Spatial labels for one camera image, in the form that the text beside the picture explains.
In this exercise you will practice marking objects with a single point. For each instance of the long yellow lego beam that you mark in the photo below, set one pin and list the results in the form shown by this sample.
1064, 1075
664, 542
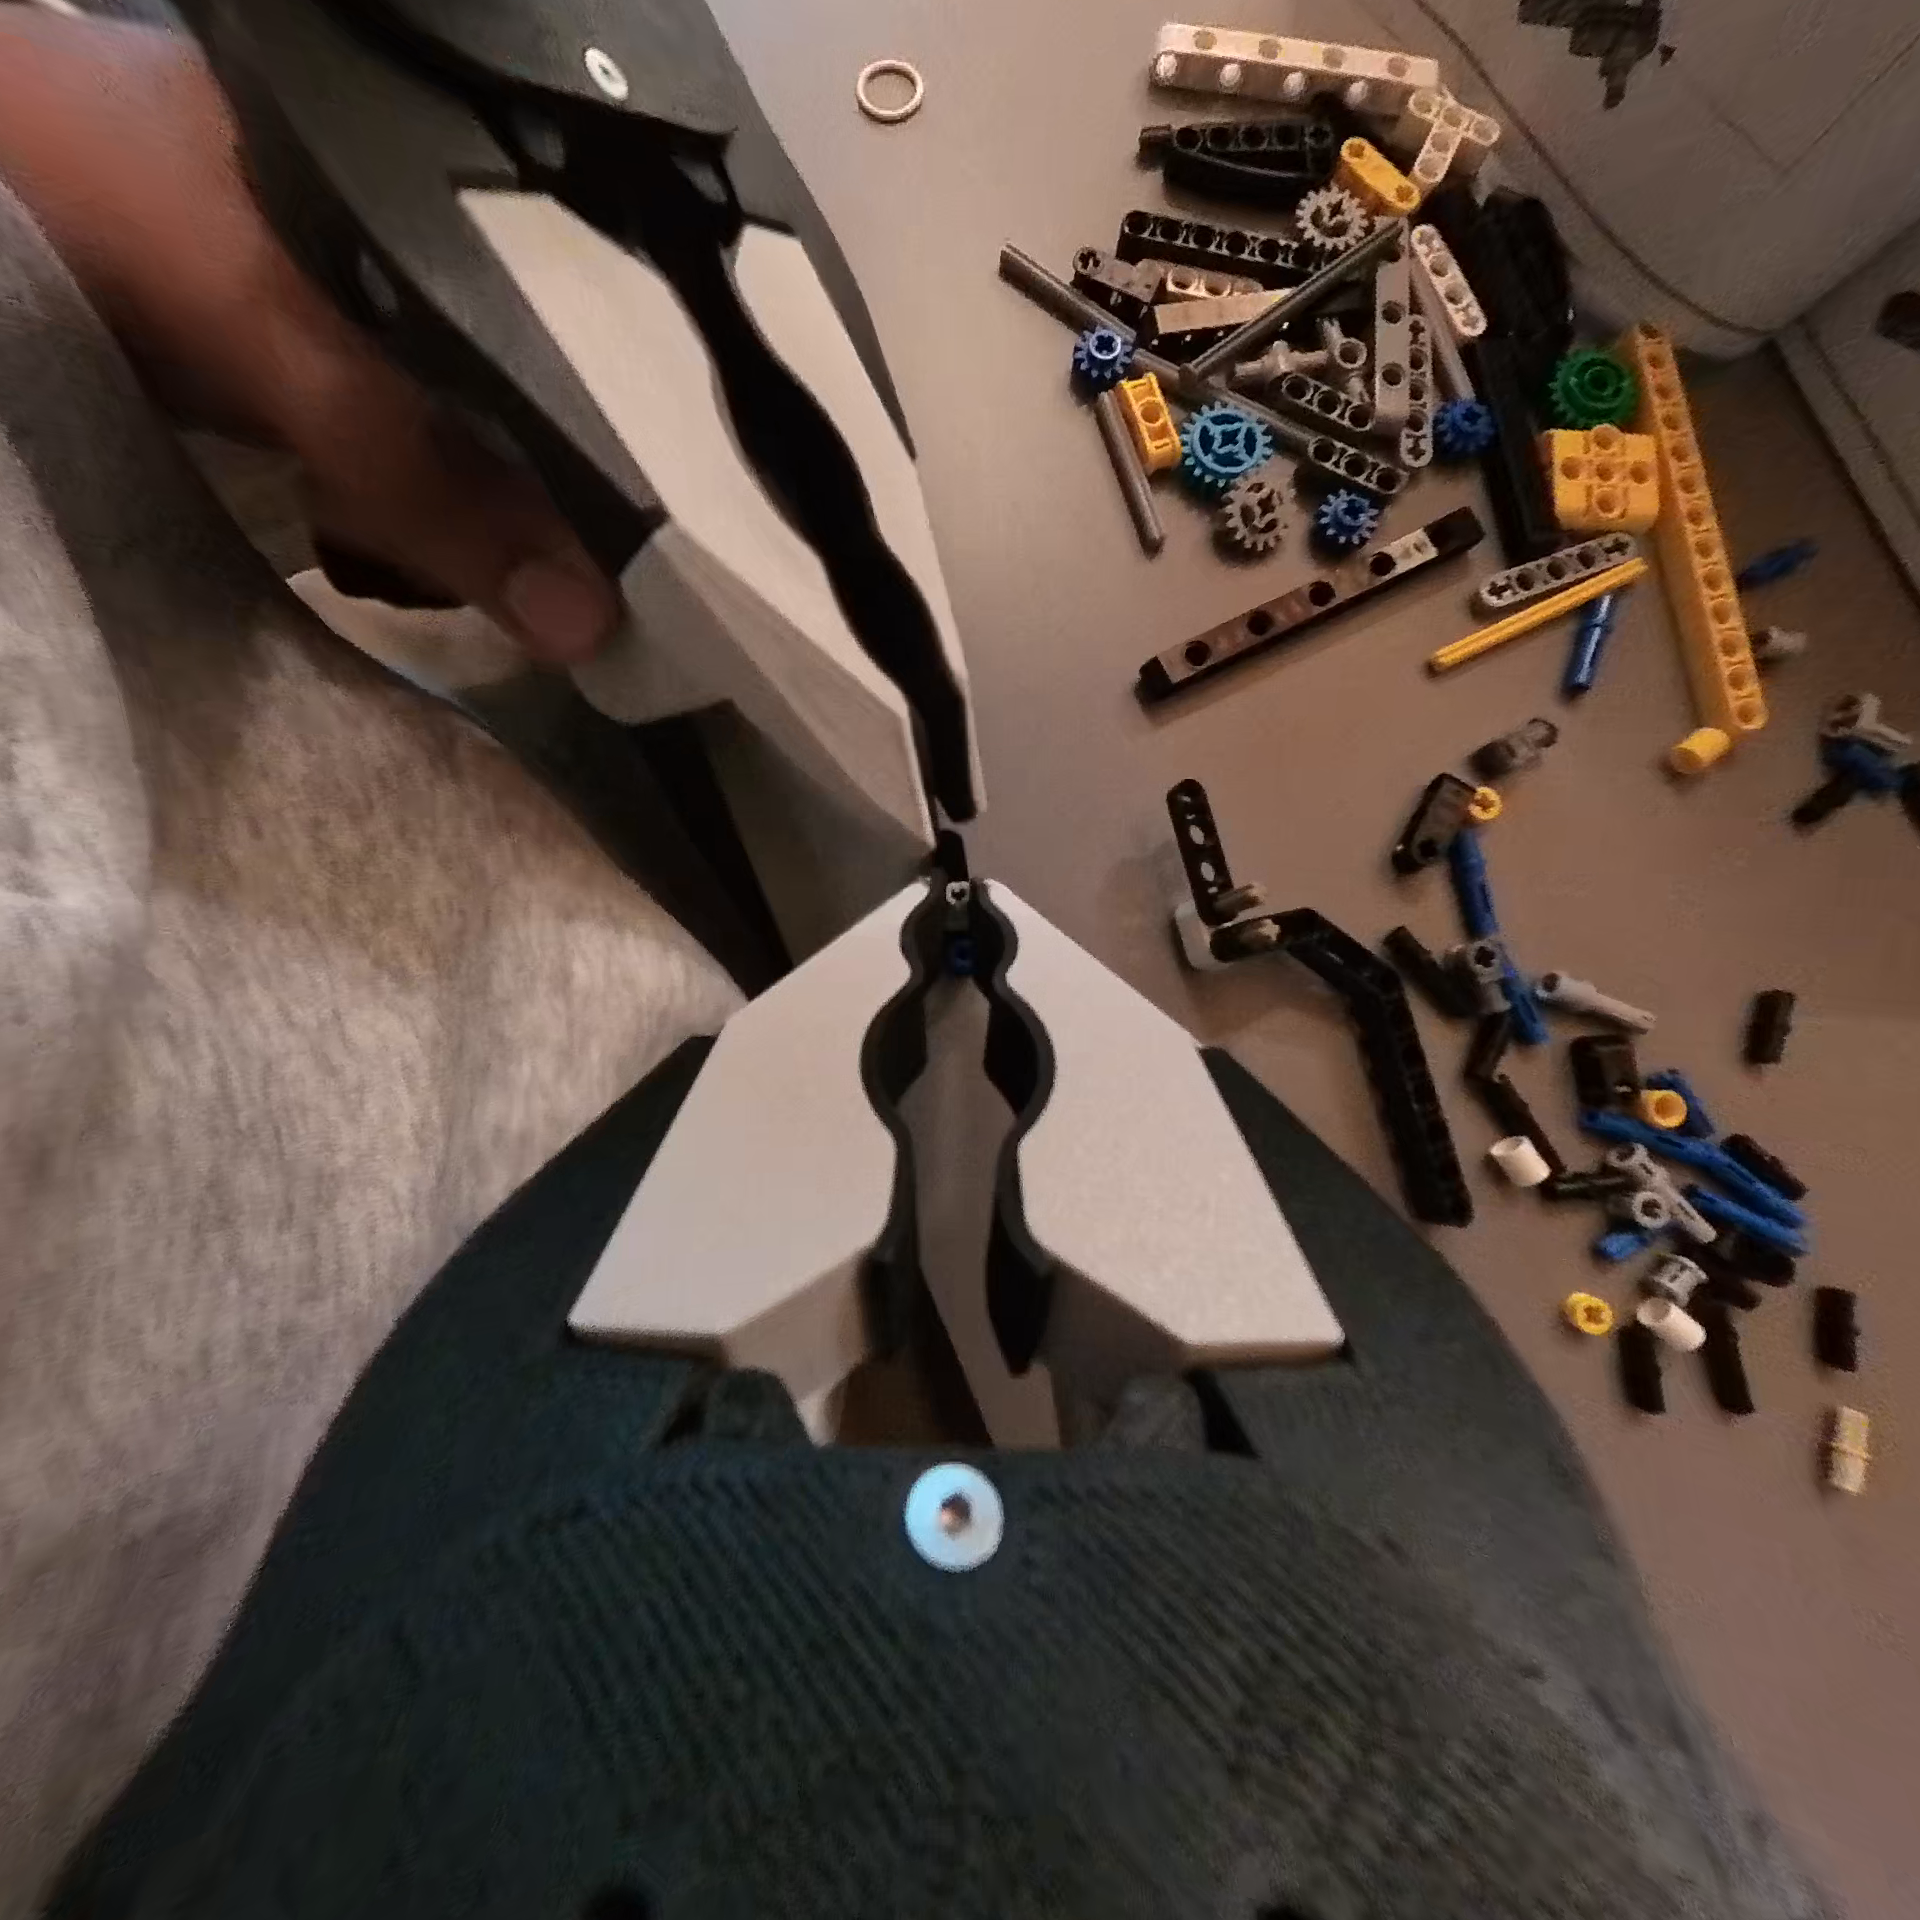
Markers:
1702, 554

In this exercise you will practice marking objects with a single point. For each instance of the blue white lego pin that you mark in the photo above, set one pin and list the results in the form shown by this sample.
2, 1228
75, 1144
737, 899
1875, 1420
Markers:
960, 949

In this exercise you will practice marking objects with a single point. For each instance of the grey lego cross connector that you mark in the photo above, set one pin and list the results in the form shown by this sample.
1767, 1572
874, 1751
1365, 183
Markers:
1316, 361

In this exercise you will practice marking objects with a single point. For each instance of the small yellow lego connector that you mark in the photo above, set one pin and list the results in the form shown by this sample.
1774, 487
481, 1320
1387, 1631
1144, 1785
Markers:
1376, 177

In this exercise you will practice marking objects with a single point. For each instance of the large blue lego gear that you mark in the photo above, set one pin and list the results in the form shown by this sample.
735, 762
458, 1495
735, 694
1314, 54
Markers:
1226, 447

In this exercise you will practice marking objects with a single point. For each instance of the long blue lego pin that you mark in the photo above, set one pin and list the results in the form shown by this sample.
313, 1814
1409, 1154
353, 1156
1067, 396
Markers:
1593, 644

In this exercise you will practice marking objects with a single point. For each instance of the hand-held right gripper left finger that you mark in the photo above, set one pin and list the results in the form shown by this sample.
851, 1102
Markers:
735, 1185

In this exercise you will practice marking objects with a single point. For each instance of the small grey lego pin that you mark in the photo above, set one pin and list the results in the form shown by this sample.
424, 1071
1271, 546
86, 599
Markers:
1778, 644

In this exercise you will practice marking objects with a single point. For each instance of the person's grey sweatpants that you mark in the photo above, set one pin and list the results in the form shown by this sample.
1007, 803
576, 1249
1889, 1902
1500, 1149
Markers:
301, 1051

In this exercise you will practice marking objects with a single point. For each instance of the black lego pin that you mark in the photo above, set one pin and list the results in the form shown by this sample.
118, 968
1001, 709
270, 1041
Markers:
1771, 1028

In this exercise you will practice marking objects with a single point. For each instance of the yellow lego block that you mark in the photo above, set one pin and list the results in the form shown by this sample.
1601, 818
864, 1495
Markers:
1603, 481

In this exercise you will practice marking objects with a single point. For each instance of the light grey lego liftarm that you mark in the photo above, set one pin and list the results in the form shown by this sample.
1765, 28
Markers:
1401, 361

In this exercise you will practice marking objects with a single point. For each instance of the tan lego pin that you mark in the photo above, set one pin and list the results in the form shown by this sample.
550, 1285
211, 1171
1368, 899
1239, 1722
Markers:
1849, 1448

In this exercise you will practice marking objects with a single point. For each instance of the person's left hand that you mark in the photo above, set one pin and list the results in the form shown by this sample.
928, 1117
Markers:
301, 375

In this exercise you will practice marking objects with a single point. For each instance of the dark grey lego beam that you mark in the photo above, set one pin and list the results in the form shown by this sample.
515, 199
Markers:
1342, 435

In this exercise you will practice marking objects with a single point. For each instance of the white thin lego liftarm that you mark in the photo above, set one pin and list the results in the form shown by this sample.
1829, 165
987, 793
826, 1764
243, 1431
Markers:
1448, 283

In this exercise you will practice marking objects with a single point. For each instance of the small blue lego gear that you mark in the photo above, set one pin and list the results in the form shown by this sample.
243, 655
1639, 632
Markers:
1101, 361
1347, 519
1460, 429

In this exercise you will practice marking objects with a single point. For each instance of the white angled lego beam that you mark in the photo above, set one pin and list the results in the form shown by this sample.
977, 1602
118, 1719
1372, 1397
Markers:
1455, 134

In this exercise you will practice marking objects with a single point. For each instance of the grey blue black lego cluster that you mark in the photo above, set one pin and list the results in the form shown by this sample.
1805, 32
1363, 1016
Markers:
1861, 758

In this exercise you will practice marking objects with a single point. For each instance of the long dark grey lego axle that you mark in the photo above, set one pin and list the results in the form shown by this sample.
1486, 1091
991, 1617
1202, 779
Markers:
1305, 296
1110, 322

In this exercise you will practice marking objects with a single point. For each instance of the pile of small lego pins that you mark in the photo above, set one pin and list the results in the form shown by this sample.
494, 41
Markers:
1642, 1205

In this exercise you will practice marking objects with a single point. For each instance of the grey thin lego liftarm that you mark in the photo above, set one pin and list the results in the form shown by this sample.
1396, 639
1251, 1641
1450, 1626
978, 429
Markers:
1556, 570

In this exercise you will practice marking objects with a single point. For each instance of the black bent lego assembly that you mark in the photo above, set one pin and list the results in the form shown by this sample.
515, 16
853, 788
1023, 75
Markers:
1388, 1034

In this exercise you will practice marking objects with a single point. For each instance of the long black lego beam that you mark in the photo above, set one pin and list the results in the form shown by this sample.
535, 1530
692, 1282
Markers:
1305, 608

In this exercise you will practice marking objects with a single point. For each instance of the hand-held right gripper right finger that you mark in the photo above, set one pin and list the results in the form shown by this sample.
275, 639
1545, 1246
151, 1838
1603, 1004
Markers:
1155, 1185

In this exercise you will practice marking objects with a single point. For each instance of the green lego gear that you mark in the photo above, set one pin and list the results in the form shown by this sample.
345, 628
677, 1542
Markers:
1590, 386

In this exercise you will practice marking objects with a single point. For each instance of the yellow lego axle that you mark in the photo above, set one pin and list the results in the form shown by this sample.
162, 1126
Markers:
1539, 615

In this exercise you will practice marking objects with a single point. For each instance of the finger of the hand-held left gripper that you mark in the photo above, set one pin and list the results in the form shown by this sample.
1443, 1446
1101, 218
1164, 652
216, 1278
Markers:
794, 300
704, 511

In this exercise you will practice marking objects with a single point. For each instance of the wide black lego beam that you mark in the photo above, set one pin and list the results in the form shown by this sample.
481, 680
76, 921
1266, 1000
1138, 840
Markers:
1523, 375

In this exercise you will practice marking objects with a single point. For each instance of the yellow lego bush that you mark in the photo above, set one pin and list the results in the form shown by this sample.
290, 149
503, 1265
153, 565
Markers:
1700, 750

